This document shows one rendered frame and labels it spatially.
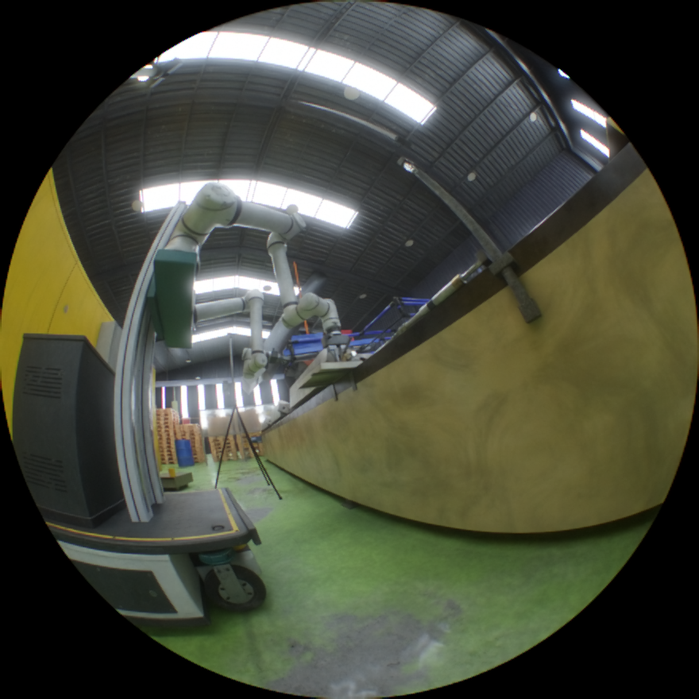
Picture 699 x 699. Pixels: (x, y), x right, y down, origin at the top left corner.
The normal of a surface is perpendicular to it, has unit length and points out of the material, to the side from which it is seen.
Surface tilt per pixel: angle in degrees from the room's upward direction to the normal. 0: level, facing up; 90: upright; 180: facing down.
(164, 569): 90
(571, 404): 90
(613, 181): 90
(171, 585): 90
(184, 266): 180
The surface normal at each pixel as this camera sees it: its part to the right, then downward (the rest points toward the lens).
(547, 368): -0.85, 0.04
